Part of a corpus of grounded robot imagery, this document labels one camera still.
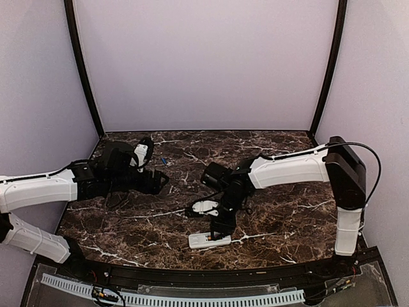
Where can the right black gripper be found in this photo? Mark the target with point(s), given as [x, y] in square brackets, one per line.
[226, 226]

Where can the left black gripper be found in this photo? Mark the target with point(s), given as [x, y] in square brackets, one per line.
[154, 187]

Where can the white remote control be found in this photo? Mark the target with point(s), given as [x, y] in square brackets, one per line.
[204, 240]

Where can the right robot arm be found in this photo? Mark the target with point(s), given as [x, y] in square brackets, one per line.
[334, 162]

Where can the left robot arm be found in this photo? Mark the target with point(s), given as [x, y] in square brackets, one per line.
[120, 168]

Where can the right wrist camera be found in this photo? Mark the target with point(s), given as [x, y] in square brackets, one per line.
[202, 208]

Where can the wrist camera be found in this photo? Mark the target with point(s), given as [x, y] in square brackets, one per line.
[142, 154]
[202, 208]

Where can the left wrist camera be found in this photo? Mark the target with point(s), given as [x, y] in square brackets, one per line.
[142, 154]

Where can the black front rail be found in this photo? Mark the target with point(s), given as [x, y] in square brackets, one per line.
[298, 275]

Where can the white slotted cable duct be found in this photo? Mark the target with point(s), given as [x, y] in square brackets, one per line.
[165, 296]

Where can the left black frame post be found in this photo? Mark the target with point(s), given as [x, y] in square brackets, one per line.
[81, 66]

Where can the black frame post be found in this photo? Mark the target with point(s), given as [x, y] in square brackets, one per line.
[81, 66]
[330, 69]

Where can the right black frame post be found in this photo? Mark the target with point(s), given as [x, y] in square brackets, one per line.
[330, 69]

